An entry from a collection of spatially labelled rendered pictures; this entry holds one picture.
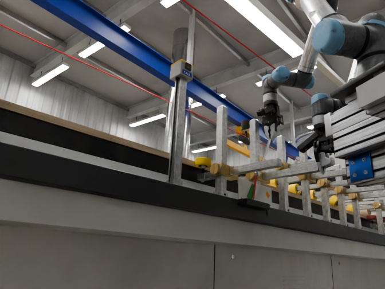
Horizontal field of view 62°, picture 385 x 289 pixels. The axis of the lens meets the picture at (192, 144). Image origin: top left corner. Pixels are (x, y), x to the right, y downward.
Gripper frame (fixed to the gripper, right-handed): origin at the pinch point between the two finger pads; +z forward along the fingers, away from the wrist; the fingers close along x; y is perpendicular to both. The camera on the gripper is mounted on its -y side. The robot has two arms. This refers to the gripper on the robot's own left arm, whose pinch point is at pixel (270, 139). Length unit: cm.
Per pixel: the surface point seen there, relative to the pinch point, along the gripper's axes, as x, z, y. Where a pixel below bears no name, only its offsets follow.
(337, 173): -9, 10, 50
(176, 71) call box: 6, -17, -56
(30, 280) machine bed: 26, 61, -94
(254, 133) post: 6.6, -4.0, -3.8
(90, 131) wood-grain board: 26, 10, -81
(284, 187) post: 6.7, 20.4, 20.3
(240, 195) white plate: 5.3, 28.8, -18.0
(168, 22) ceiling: 361, -388, 208
